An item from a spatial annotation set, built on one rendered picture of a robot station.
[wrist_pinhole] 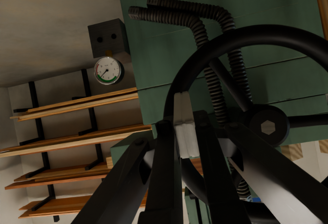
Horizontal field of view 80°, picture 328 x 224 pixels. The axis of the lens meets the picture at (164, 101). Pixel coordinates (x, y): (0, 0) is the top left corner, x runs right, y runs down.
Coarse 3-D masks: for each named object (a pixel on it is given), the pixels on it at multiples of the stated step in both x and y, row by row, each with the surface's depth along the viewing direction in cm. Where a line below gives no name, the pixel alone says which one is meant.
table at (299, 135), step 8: (296, 128) 44; (304, 128) 44; (312, 128) 44; (320, 128) 44; (128, 136) 64; (136, 136) 61; (144, 136) 58; (152, 136) 55; (288, 136) 36; (296, 136) 45; (304, 136) 44; (312, 136) 44; (320, 136) 44; (120, 144) 52; (128, 144) 50; (280, 144) 36; (288, 144) 45; (112, 152) 50; (120, 152) 50; (112, 160) 50
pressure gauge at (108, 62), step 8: (104, 56) 43; (112, 56) 46; (96, 64) 44; (104, 64) 43; (112, 64) 43; (120, 64) 44; (96, 72) 44; (112, 72) 43; (120, 72) 43; (104, 80) 44; (112, 80) 43; (120, 80) 45
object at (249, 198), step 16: (160, 0) 38; (176, 0) 37; (144, 16) 38; (160, 16) 37; (176, 16) 35; (192, 16) 34; (208, 16) 35; (224, 16) 33; (192, 32) 36; (224, 32) 34; (240, 48) 34; (240, 64) 34; (208, 80) 35; (240, 80) 34; (224, 112) 35; (240, 192) 36
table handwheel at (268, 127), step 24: (264, 24) 28; (216, 48) 28; (312, 48) 27; (192, 72) 29; (216, 72) 29; (168, 96) 30; (240, 96) 28; (240, 120) 29; (264, 120) 26; (288, 120) 27; (312, 120) 27; (192, 168) 29; (192, 192) 30; (264, 216) 28
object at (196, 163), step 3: (192, 159) 55; (195, 159) 55; (198, 159) 54; (192, 162) 55; (195, 162) 55; (198, 162) 55; (195, 165) 55; (198, 165) 55; (201, 165) 54; (198, 168) 55; (201, 168) 54; (198, 171) 55; (201, 171) 54
